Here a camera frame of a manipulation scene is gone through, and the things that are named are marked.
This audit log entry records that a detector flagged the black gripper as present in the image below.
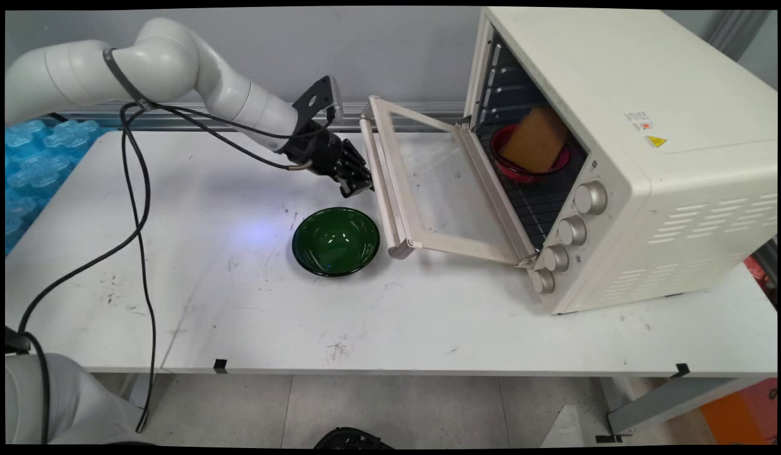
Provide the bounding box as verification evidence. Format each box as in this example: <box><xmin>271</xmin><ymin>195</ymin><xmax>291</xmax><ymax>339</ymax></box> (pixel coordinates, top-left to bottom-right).
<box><xmin>282</xmin><ymin>119</ymin><xmax>374</xmax><ymax>198</ymax></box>

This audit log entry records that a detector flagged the dark green bowl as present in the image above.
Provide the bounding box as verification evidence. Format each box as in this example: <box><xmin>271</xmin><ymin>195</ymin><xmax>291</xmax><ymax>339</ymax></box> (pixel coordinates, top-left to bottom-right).
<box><xmin>292</xmin><ymin>207</ymin><xmax>381</xmax><ymax>278</ymax></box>

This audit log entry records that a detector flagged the glass oven door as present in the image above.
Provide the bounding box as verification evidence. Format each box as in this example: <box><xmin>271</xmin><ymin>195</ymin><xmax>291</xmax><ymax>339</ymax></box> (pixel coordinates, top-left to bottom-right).
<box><xmin>359</xmin><ymin>95</ymin><xmax>537</xmax><ymax>268</ymax></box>

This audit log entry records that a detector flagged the red bowl with black rim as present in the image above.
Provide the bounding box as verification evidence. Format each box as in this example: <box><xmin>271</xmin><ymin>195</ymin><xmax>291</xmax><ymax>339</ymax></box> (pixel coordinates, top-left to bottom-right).
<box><xmin>490</xmin><ymin>124</ymin><xmax>572</xmax><ymax>185</ymax></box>

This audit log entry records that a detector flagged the brown bread slice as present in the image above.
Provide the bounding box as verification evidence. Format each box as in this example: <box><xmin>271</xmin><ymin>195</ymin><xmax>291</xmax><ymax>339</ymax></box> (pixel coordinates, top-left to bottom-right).
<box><xmin>499</xmin><ymin>106</ymin><xmax>570</xmax><ymax>174</ymax></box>

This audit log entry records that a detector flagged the small silver oven knob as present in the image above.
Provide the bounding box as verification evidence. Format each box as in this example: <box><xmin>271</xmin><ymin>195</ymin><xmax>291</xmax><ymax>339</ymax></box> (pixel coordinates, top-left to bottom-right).
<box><xmin>530</xmin><ymin>268</ymin><xmax>556</xmax><ymax>296</ymax></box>

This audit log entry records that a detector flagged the large silver oven knob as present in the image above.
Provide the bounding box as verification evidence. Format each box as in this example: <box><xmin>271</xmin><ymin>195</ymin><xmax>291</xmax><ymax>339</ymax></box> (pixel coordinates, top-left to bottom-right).
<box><xmin>573</xmin><ymin>181</ymin><xmax>609</xmax><ymax>216</ymax></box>

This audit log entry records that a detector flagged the black round object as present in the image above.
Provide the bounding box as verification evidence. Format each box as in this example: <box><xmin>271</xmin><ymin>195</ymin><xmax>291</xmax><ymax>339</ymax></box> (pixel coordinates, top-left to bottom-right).
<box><xmin>313</xmin><ymin>427</ymin><xmax>395</xmax><ymax>451</ymax></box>

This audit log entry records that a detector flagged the cream white toaster oven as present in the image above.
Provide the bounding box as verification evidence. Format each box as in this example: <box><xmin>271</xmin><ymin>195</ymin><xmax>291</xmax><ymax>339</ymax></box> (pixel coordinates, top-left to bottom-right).
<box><xmin>463</xmin><ymin>7</ymin><xmax>778</xmax><ymax>316</ymax></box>

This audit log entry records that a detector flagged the grey metal table leg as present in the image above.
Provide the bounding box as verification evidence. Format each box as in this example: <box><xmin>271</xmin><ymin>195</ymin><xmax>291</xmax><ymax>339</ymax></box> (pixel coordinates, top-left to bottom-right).
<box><xmin>595</xmin><ymin>377</ymin><xmax>761</xmax><ymax>444</ymax></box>

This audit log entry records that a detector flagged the red mesh item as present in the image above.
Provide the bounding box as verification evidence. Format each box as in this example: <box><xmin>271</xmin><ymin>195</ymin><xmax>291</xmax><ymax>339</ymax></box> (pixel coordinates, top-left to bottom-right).
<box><xmin>744</xmin><ymin>252</ymin><xmax>778</xmax><ymax>308</ymax></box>

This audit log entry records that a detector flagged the orange box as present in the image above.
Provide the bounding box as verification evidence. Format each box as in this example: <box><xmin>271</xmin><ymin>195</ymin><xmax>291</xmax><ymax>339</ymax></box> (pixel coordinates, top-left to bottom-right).
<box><xmin>699</xmin><ymin>377</ymin><xmax>778</xmax><ymax>446</ymax></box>

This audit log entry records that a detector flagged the cream oven door handle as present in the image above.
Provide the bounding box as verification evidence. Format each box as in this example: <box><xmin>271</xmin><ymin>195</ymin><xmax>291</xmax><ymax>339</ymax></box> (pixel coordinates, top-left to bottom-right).
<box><xmin>360</xmin><ymin>113</ymin><xmax>415</xmax><ymax>260</ymax></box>

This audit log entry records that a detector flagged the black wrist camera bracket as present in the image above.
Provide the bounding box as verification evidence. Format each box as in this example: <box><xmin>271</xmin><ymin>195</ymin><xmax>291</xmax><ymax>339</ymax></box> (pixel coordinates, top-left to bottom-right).
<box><xmin>292</xmin><ymin>75</ymin><xmax>344</xmax><ymax>125</ymax></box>

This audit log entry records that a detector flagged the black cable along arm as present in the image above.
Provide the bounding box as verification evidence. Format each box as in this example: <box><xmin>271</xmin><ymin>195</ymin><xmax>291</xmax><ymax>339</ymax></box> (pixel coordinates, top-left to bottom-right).
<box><xmin>152</xmin><ymin>101</ymin><xmax>336</xmax><ymax>172</ymax></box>

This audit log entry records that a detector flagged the aluminium profile rail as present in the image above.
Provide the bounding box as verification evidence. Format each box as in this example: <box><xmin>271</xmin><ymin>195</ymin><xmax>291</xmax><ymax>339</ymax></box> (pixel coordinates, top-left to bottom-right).
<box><xmin>39</xmin><ymin>100</ymin><xmax>468</xmax><ymax>133</ymax></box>

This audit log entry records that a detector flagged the metal wire oven rack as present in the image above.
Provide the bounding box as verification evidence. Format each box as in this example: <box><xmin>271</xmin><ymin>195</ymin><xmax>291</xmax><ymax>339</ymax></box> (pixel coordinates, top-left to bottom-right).
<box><xmin>478</xmin><ymin>123</ymin><xmax>588</xmax><ymax>251</ymax></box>

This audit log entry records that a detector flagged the long black hanging cable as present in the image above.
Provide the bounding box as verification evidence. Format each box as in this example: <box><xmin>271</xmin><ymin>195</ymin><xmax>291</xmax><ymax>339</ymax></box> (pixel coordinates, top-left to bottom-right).
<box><xmin>5</xmin><ymin>102</ymin><xmax>159</xmax><ymax>444</ymax></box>

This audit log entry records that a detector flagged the black cable strap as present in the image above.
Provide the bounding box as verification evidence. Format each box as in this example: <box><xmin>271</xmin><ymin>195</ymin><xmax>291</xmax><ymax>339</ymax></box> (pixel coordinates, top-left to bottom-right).
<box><xmin>102</xmin><ymin>47</ymin><xmax>155</xmax><ymax>112</ymax></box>

